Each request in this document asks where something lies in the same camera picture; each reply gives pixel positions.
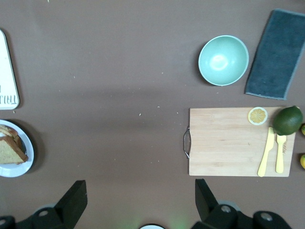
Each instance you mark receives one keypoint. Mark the dark grey cloth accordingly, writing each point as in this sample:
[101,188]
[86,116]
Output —
[274,59]

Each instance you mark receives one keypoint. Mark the green avocado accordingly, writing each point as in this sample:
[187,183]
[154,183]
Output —
[287,120]

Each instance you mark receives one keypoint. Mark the cream tray with bear print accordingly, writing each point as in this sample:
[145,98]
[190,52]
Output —
[6,71]

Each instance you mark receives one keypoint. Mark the mint green bowl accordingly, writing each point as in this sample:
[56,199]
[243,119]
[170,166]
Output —
[224,59]

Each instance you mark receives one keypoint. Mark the toast with fried egg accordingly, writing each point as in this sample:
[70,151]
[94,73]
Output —
[9,132]

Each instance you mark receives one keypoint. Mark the white round plate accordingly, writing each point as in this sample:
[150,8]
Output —
[26,145]

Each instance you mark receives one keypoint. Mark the yellow plastic fork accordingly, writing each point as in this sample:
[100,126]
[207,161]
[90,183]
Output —
[280,155]

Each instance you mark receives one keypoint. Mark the wooden cutting board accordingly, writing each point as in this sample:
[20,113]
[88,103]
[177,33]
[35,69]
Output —
[221,143]

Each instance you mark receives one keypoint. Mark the lemon slice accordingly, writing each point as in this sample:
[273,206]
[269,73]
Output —
[257,116]

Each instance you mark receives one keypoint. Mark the yellow plastic knife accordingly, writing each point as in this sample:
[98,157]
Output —
[267,150]

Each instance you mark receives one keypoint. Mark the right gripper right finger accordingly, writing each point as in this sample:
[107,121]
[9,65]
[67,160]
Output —
[207,207]

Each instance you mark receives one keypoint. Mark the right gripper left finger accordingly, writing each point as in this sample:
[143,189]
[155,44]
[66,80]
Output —
[71,202]

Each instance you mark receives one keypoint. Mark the yellow lemon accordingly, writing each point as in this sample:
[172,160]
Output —
[303,162]
[303,130]

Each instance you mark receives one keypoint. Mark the brown table cover sheet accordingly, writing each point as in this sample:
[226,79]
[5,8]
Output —
[107,71]

